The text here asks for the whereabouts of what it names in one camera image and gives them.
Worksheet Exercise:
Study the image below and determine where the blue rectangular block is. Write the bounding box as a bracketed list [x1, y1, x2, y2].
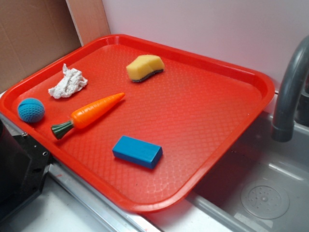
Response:
[112, 136, 163, 169]

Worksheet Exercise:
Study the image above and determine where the red plastic tray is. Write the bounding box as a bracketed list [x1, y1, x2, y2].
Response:
[0, 35, 275, 213]

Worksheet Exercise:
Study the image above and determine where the yellow sponge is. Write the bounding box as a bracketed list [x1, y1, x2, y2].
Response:
[126, 55, 165, 82]

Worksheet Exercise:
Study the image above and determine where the orange toy carrot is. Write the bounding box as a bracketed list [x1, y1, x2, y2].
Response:
[51, 93, 125, 139]

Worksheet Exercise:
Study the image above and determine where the crumpled white paper towel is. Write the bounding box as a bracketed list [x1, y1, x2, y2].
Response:
[48, 64, 88, 99]

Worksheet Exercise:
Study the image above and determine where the blue textured ball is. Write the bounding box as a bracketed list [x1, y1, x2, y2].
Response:
[17, 98, 45, 123]

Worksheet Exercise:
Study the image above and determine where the grey plastic sink basin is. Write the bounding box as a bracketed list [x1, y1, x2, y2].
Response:
[146, 114, 309, 232]

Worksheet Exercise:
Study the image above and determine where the brown cardboard panel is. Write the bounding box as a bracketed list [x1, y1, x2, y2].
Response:
[0, 0, 110, 92]

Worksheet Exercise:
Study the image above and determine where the grey sink faucet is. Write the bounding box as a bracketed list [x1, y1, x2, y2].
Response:
[271, 36, 309, 142]

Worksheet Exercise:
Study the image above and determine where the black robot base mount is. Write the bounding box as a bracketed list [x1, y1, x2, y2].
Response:
[0, 122, 51, 222]

